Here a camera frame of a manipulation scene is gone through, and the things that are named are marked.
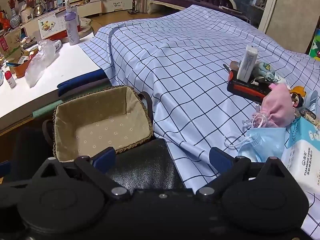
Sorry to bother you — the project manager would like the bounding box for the purple water bottle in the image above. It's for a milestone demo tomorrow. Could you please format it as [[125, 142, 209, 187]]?
[[64, 0, 81, 46]]

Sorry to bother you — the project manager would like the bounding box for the woven basket with fabric liner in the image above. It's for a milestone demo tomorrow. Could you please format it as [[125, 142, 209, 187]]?
[[42, 85, 154, 163]]

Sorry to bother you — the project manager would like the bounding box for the clear bag of patterned items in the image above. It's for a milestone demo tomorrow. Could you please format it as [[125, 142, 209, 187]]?
[[299, 90, 320, 128]]

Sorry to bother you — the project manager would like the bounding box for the blue white checkered cloth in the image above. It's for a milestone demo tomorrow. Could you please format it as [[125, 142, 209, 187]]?
[[79, 4, 320, 238]]

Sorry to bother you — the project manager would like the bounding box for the black and red box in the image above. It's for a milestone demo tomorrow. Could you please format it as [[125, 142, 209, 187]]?
[[227, 70, 274, 102]]

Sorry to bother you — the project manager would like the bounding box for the small white bottle red cap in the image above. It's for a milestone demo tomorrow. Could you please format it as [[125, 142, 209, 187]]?
[[4, 70, 16, 88]]

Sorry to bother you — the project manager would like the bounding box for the white tissue pack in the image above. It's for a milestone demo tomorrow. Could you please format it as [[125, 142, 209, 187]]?
[[237, 45, 258, 82]]

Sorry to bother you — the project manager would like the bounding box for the pink drawstring pouch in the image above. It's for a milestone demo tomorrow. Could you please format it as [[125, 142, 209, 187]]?
[[252, 83, 296, 133]]

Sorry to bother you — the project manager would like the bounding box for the metal bowl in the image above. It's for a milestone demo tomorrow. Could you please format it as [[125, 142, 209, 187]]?
[[33, 4, 45, 17]]

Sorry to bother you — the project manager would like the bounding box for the blue face mask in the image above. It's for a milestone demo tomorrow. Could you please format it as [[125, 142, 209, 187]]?
[[224, 127, 287, 162]]

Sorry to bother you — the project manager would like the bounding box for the blue and white vase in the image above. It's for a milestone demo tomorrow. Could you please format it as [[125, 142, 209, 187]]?
[[9, 7, 21, 28]]

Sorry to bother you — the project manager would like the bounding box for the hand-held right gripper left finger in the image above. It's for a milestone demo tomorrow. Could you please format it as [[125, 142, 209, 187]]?
[[30, 147, 130, 199]]

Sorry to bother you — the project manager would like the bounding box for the colourful picture book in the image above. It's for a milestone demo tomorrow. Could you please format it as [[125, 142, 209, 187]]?
[[309, 27, 320, 62]]

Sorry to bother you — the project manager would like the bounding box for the brown cardboard box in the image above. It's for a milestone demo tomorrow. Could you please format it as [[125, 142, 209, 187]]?
[[0, 27, 25, 60]]

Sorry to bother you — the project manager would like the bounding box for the orange leather tray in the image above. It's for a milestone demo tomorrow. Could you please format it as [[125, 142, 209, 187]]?
[[11, 55, 34, 79]]

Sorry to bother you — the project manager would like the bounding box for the clear plastic bag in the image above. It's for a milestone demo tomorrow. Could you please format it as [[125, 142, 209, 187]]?
[[24, 39, 57, 88]]

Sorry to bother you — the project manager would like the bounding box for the navy foam mat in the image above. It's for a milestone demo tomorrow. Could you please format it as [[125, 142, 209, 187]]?
[[57, 68, 107, 92]]

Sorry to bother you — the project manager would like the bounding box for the green foam mat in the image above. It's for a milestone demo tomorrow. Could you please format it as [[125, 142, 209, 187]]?
[[32, 99, 63, 118]]

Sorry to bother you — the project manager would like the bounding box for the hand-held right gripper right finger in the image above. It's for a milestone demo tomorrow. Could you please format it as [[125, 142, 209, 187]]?
[[196, 147, 293, 199]]

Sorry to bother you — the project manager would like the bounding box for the white mug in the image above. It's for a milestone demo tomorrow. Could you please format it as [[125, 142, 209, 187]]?
[[49, 39, 62, 53]]

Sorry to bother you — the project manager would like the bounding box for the white cleansing towel pack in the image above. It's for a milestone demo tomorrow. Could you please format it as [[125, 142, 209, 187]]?
[[280, 116, 320, 190]]

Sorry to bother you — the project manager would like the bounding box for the desk calendar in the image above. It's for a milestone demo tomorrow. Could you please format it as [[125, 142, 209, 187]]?
[[37, 14, 66, 40]]

